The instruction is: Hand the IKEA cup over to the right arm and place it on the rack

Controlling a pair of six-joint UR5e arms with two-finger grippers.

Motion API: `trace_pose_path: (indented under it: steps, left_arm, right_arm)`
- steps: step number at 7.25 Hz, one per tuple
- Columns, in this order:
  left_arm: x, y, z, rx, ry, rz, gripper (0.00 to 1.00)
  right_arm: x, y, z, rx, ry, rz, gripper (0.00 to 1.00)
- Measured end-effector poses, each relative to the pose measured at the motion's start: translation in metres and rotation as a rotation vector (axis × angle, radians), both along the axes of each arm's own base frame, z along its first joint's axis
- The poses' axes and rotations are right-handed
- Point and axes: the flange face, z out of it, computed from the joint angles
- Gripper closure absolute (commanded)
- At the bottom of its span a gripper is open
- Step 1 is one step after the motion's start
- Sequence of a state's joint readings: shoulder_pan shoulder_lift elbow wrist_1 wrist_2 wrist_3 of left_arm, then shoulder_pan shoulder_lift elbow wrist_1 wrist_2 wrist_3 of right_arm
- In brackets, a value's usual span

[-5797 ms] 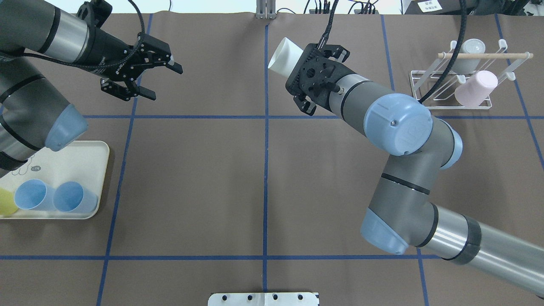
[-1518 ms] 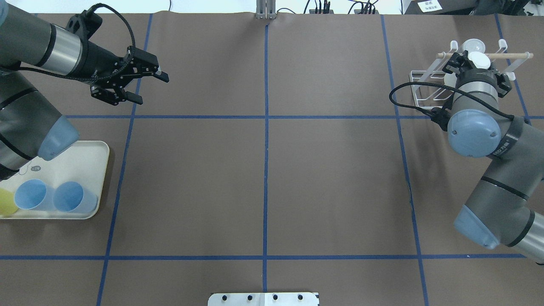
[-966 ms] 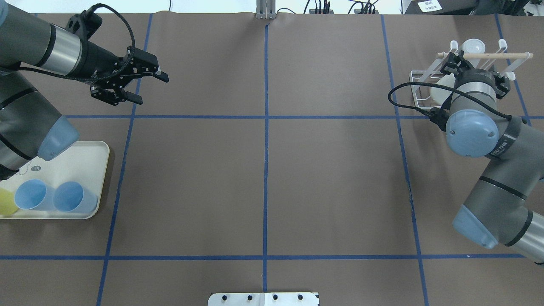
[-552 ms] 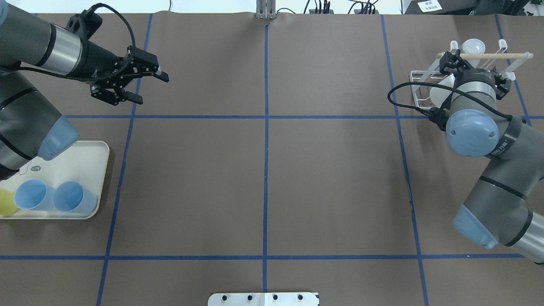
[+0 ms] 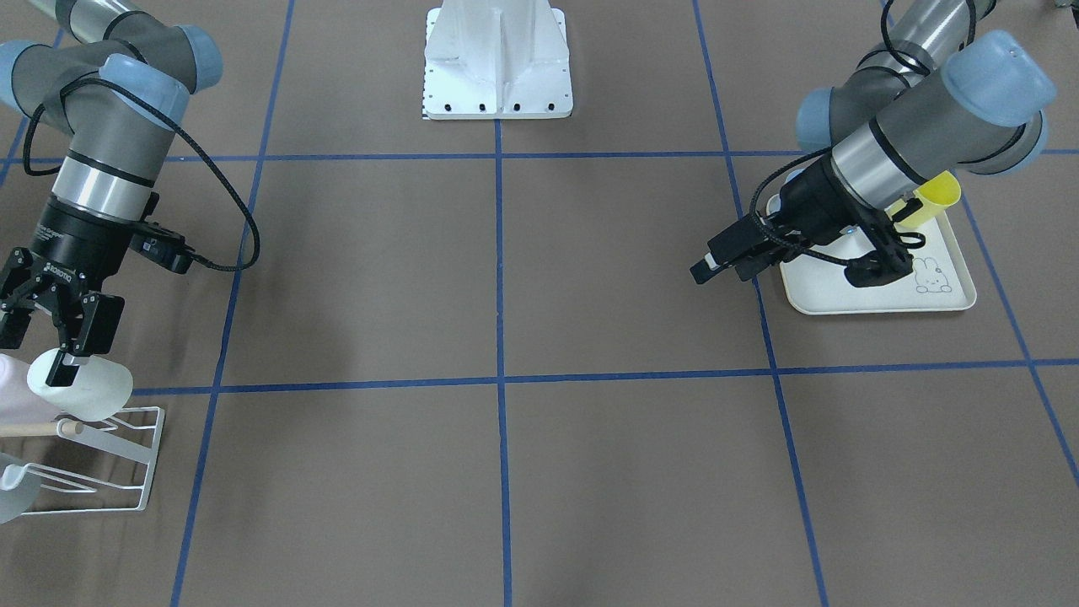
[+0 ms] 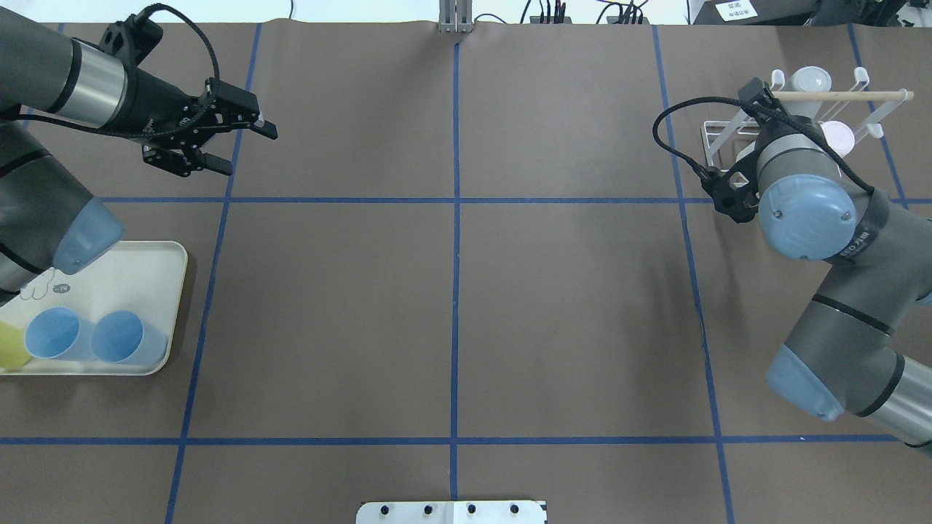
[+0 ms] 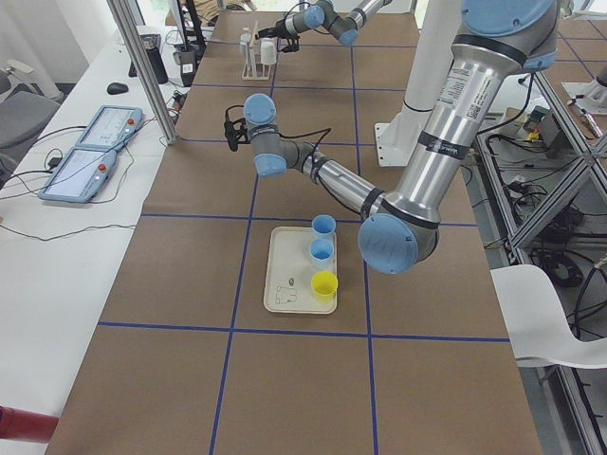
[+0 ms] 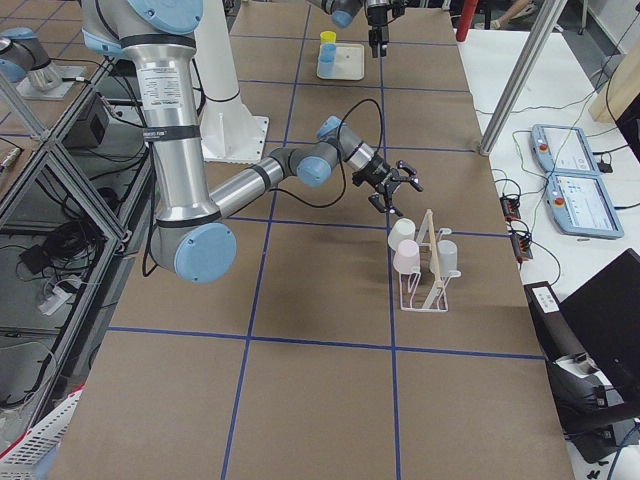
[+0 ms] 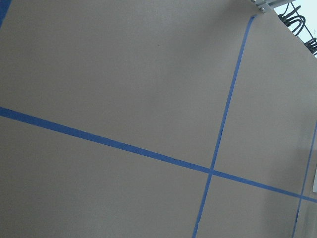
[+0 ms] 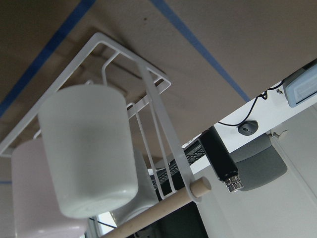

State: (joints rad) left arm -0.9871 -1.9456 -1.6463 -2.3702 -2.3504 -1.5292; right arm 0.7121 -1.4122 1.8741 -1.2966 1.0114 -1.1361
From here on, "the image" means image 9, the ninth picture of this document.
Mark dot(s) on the grey metal bracket corner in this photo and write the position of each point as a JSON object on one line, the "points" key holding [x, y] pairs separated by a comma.
{"points": [[268, 5]]}

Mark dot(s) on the white camera mast base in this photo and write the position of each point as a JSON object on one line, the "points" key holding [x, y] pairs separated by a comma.
{"points": [[314, 187]]}

